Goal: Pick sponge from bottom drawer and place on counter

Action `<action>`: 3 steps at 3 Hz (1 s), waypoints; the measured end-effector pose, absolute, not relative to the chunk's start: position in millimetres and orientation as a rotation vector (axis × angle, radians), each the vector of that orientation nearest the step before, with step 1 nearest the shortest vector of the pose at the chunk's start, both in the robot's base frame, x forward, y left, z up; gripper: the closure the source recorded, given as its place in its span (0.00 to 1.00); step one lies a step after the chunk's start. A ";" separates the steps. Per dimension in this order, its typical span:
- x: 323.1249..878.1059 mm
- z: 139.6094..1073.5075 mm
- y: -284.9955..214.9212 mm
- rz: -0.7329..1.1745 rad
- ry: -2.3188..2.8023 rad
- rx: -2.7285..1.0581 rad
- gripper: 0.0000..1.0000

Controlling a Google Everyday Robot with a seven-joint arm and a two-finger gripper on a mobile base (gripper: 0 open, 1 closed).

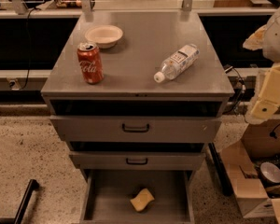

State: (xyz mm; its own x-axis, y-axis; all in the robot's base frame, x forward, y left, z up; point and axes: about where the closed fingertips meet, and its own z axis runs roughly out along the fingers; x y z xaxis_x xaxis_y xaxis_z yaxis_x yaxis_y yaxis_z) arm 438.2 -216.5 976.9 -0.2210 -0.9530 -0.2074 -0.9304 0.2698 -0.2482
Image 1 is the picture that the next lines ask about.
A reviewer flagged black metal leg right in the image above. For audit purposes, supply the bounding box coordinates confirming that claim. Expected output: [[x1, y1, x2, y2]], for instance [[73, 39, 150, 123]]
[[208, 143, 233, 196]]

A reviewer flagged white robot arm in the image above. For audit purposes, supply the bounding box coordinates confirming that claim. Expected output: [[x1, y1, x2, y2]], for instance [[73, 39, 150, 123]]
[[243, 7, 280, 124]]

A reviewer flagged black metal leg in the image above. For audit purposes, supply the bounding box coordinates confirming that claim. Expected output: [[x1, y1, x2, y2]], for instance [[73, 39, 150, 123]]
[[208, 143, 233, 196], [0, 179, 39, 224]]

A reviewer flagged black cables right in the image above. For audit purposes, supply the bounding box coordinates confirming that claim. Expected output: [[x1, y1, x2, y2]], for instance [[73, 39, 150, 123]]
[[223, 64, 247, 115]]

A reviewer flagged top grey drawer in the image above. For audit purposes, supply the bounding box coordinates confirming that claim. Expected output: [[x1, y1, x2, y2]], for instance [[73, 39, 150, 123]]
[[50, 116, 221, 143]]

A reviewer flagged black cable left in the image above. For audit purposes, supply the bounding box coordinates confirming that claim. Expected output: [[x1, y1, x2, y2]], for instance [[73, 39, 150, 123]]
[[20, 7, 41, 91]]

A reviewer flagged white paper bowl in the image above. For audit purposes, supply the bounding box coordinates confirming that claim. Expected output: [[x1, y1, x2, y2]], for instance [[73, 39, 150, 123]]
[[85, 25, 123, 49]]

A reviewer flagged middle grey drawer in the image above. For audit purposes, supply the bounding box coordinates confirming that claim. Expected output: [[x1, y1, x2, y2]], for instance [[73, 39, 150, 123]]
[[69, 151, 204, 171]]

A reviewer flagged brown cardboard box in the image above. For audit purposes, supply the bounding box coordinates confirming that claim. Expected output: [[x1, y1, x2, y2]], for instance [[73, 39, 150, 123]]
[[220, 119, 280, 224]]

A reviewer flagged black metal leg left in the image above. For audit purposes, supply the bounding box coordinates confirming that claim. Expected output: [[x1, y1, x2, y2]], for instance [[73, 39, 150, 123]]
[[0, 179, 39, 224]]

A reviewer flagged clear plastic water bottle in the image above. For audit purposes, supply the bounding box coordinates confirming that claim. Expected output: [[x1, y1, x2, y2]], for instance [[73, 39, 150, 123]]
[[154, 44, 200, 83]]

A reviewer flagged grey metal drawer cabinet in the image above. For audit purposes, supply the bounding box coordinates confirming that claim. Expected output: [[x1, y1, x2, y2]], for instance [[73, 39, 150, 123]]
[[40, 10, 235, 224]]

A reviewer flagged red cola can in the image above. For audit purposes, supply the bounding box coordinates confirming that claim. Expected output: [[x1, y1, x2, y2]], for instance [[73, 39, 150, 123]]
[[77, 42, 104, 84]]

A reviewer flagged bottom grey open drawer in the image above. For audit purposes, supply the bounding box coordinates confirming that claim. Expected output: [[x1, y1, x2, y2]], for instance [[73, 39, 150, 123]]
[[79, 170, 194, 224]]

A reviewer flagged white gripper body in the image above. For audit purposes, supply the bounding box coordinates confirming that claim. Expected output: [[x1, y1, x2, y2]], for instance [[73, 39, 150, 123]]
[[245, 63, 280, 124]]

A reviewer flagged yellow sponge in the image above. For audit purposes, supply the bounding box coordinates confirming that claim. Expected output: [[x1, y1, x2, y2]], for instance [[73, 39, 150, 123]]
[[130, 188, 155, 212]]

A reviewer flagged grey bowl in box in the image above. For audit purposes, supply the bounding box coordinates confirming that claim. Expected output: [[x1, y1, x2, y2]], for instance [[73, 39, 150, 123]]
[[260, 162, 280, 184]]

